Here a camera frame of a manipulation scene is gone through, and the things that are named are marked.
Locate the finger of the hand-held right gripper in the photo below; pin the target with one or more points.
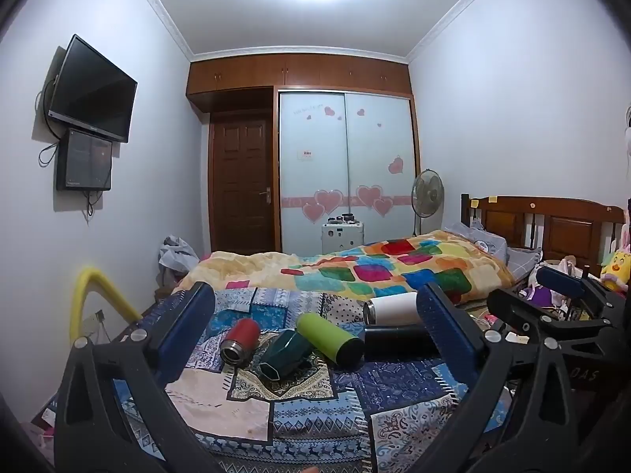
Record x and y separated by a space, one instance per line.
532 313
557 277

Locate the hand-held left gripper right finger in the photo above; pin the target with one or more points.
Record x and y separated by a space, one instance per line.
446 327

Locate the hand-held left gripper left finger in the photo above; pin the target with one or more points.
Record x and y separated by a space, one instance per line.
188 322

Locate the black cup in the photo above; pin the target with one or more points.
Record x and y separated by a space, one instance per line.
394 342

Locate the red steel cup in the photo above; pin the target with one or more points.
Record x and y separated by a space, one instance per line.
242 337

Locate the white cup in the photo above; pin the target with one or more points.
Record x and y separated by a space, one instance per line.
392 308

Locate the dark green faceted cup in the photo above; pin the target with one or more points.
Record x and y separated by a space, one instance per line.
283 357

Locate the lime green cup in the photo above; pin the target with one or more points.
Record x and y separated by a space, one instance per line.
325 337

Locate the purple cloth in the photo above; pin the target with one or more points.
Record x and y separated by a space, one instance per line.
541 295

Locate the grey checked pillow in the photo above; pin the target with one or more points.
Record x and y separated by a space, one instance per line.
525 261

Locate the wooden bed headboard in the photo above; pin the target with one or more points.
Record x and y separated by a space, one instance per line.
557 226

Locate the yellow plush toy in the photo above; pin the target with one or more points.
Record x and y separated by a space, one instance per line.
616 268

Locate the grey clothes pile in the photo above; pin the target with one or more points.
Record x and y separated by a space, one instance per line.
177 256

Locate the pink bunny plush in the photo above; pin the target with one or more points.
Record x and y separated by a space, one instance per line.
625 239

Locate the colourful checked blanket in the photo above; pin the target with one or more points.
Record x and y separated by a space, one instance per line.
384 271

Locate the grey printed pillow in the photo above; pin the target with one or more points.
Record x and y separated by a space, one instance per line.
480 241

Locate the yellow foam tube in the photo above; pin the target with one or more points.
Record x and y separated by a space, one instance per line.
79 300

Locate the white small appliance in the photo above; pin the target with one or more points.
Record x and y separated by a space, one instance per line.
342 239

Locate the standing fan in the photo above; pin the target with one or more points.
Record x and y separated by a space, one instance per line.
428 192

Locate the wooden door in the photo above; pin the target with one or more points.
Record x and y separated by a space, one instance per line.
241 182

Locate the patchwork bed sheet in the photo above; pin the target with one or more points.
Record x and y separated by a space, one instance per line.
305 419

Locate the wardrobe with heart stickers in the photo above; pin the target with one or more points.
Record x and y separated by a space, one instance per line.
345 157

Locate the small wall-mounted monitor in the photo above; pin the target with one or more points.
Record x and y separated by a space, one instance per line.
84 160

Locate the wall-mounted black television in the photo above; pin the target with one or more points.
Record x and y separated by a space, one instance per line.
93 91

